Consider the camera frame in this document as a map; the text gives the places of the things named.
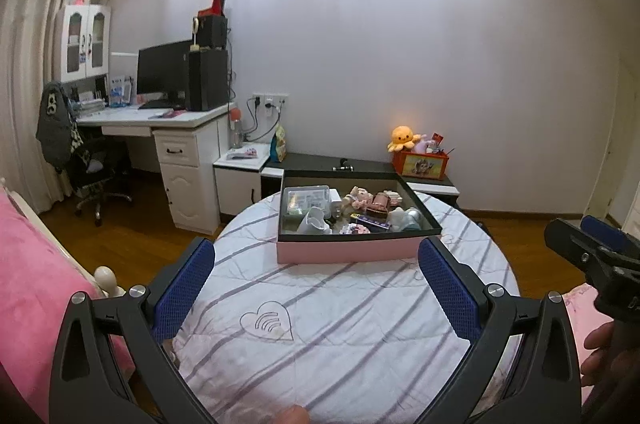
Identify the person's left hand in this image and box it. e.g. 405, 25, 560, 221
277, 405, 312, 424

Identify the black computer monitor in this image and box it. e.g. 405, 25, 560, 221
136, 40, 193, 102

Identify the pink printed quilt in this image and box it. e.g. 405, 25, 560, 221
562, 281, 608, 355

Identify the white door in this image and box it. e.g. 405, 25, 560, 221
585, 58, 640, 229

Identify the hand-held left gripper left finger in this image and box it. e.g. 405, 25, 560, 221
49, 236, 217, 424

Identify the beige curtain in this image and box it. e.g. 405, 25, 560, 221
0, 0, 108, 215

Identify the blue white box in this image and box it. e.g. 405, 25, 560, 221
109, 76, 133, 107

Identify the white bed post knob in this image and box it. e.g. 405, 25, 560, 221
92, 265, 123, 297

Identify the black office chair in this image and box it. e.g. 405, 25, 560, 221
67, 136, 133, 227

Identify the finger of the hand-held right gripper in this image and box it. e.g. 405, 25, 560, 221
580, 215, 635, 255
544, 218, 623, 275

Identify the orange printed storage box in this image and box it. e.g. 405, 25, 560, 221
392, 150, 450, 179

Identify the orange octopus plush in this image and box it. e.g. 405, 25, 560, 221
387, 125, 418, 153

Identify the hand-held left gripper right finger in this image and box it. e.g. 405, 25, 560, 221
417, 236, 583, 424

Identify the blue yellow snack bag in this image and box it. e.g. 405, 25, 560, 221
270, 125, 288, 163

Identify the white nightstand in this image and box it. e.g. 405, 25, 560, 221
213, 146, 271, 219

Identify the black speaker box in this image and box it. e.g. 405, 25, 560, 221
192, 14, 228, 50

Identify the white wall outlet strip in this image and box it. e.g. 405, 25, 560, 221
252, 92, 290, 109

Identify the person's right hand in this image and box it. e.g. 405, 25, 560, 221
580, 320, 621, 389

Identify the pink plush blanket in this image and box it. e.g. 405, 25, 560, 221
0, 191, 136, 424

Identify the black computer tower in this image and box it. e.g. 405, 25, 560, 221
186, 48, 230, 112

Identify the black white low cabinet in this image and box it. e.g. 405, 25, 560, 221
260, 152, 461, 209

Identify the grey jacket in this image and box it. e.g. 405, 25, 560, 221
36, 82, 78, 167

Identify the clear plastic box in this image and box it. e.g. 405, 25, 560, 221
282, 186, 331, 217

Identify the pink box with black rim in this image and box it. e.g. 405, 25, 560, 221
276, 169, 443, 265

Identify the white glass-door cabinet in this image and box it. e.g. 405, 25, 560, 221
54, 4, 113, 83

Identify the black power cable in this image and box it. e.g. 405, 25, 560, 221
245, 101, 281, 145

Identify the white desk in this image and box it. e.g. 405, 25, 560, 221
75, 101, 236, 235

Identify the white-haired doll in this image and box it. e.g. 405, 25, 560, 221
342, 186, 376, 211

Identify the dark blue box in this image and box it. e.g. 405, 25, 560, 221
350, 213, 391, 232

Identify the white figure cup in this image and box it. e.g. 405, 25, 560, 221
297, 206, 333, 235

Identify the clear bottle orange cap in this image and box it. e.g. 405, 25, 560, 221
229, 108, 244, 149

